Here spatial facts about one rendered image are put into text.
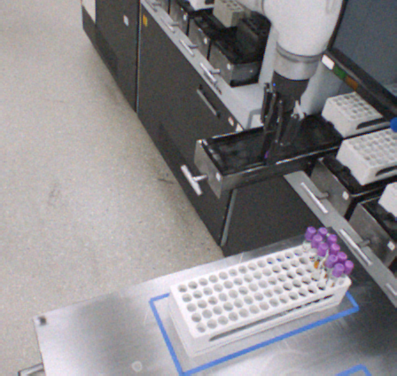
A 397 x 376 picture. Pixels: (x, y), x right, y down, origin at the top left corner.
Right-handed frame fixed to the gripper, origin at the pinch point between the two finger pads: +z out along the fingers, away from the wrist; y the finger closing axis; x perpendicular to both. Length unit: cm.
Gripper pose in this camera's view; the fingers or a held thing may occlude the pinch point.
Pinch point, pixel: (271, 146)
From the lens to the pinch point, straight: 117.3
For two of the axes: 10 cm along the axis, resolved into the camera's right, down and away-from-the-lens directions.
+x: -8.9, 2.4, -3.8
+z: -1.1, 7.1, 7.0
